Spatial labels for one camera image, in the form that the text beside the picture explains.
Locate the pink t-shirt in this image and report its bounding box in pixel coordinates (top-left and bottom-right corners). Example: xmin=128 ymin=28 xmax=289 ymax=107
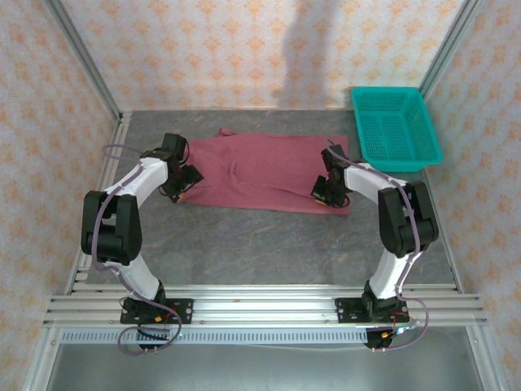
xmin=178 ymin=127 xmax=352 ymax=217

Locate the teal plastic basket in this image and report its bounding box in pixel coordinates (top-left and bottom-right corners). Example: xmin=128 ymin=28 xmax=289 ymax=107
xmin=351 ymin=86 xmax=444 ymax=173

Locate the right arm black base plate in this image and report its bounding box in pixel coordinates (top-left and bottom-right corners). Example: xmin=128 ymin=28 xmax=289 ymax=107
xmin=334 ymin=297 xmax=413 ymax=326

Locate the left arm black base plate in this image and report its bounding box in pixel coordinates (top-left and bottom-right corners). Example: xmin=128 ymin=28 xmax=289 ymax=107
xmin=120 ymin=298 xmax=194 ymax=325

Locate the aluminium mounting rail beam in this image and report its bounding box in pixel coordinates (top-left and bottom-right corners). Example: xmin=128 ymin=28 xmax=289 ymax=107
xmin=43 ymin=283 xmax=486 ymax=327

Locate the grey slotted cable duct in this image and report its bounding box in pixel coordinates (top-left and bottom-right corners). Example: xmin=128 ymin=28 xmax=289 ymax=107
xmin=59 ymin=327 xmax=370 ymax=345

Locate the aluminium frame post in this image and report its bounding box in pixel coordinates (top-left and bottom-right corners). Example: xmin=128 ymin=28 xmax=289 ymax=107
xmin=43 ymin=0 xmax=124 ymax=120
xmin=420 ymin=0 xmax=484 ymax=99

